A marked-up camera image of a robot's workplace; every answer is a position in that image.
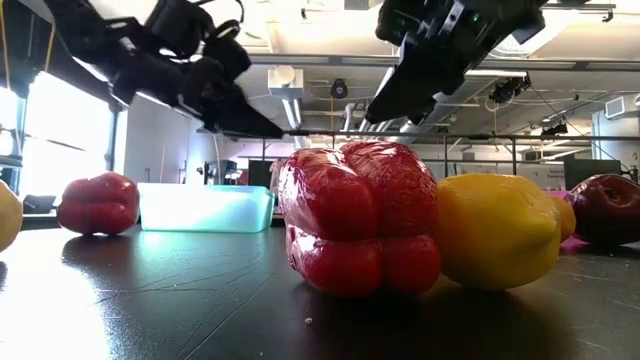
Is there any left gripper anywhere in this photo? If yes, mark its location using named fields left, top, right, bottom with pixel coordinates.
left=109, top=54, right=285, bottom=139

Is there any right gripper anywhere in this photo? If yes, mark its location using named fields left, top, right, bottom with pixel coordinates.
left=365, top=0, right=501, bottom=126

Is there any teal plastic basket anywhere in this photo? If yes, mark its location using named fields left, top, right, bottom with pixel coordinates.
left=137, top=182, right=276, bottom=234

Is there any red bell pepper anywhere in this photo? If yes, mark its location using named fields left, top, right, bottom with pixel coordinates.
left=56, top=171, right=141, bottom=236
left=278, top=139, right=442, bottom=299

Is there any yellow lemon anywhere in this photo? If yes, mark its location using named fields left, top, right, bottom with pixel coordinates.
left=433, top=172, right=564, bottom=292
left=549, top=194, right=578, bottom=244
left=0, top=179, right=24, bottom=253

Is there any dark red apple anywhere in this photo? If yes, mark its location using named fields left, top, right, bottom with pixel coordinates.
left=563, top=173, right=640, bottom=247

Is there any dark background equipment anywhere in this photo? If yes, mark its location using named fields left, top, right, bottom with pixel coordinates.
left=196, top=158, right=249, bottom=187

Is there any white ceiling box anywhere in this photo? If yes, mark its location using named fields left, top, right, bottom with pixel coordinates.
left=267, top=64, right=305, bottom=100

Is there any black metal railing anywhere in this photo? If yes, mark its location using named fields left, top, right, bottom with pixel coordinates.
left=260, top=129, right=640, bottom=177

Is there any black background monitor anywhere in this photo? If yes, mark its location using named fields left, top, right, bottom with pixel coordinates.
left=248, top=159, right=275, bottom=188
left=563, top=158, right=623, bottom=192

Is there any black ceiling spotlight cluster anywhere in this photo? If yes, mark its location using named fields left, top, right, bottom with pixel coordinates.
left=488, top=75, right=532, bottom=105

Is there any black round ceiling device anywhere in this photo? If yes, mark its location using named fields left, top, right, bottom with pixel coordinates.
left=329, top=78, right=350, bottom=100

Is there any large bright window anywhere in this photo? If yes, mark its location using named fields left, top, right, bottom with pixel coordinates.
left=19, top=74, right=114, bottom=201

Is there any ceiling track bar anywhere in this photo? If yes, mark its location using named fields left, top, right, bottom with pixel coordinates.
left=544, top=2, right=617, bottom=24

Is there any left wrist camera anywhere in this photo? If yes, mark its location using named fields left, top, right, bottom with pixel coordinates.
left=202, top=19, right=253, bottom=81

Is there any long ceiling light rail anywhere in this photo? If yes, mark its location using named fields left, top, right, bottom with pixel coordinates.
left=247, top=52, right=640, bottom=71

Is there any yellow hanging cable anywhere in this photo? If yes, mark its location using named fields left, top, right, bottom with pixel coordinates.
left=43, top=24, right=57, bottom=74

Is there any white wall vent unit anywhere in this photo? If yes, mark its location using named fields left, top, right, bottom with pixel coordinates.
left=603, top=93, right=640, bottom=121

